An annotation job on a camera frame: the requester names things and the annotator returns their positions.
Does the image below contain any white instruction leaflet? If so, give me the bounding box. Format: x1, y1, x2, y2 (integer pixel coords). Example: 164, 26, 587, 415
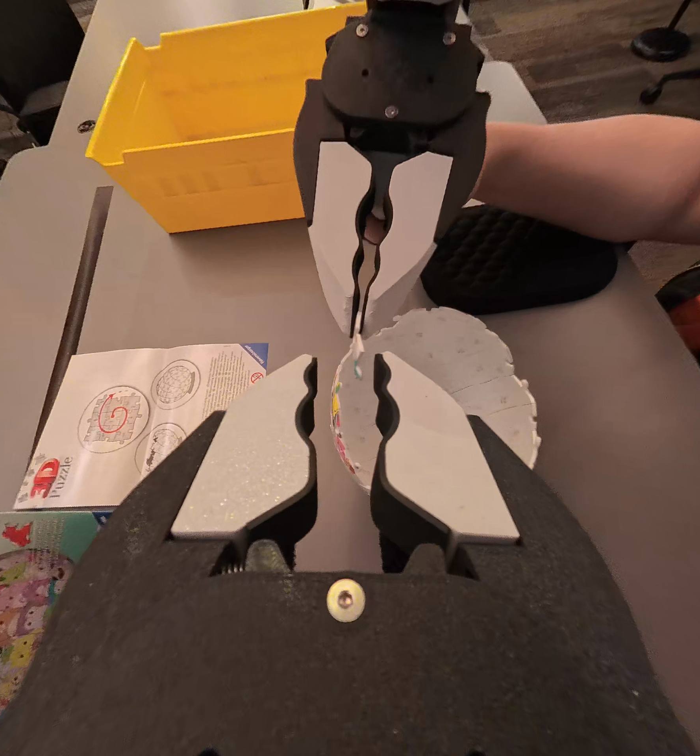
13, 343, 270, 510

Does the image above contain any colourful puzzle ball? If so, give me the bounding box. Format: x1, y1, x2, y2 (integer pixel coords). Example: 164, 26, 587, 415
329, 307, 543, 496

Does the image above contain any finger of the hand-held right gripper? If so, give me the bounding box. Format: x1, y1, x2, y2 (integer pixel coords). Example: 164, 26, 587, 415
361, 154, 452, 339
306, 141, 380, 339

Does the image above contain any person's right forearm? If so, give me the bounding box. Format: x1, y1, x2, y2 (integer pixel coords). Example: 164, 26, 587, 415
471, 112, 700, 246

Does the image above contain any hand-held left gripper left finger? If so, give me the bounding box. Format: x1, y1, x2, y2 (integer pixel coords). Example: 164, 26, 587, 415
170, 354, 319, 559

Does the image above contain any black textured wrist rest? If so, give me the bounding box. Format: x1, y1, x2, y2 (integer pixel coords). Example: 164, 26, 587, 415
420, 204, 619, 317

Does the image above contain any teal puzzle box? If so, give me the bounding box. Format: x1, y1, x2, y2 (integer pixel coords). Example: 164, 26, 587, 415
0, 509, 117, 733

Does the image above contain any black office chair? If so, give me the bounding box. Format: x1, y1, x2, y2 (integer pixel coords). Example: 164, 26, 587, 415
0, 0, 85, 148

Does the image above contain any black round lamp base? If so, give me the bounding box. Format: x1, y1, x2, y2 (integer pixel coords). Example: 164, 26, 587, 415
630, 0, 693, 63

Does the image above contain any black office chair base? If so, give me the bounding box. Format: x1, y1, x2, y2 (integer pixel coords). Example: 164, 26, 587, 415
639, 58, 700, 108

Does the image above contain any yellow plastic bin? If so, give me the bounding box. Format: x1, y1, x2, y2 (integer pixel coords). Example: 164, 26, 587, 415
85, 2, 369, 234

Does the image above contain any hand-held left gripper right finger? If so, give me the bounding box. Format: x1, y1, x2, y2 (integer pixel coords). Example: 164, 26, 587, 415
371, 352, 522, 550

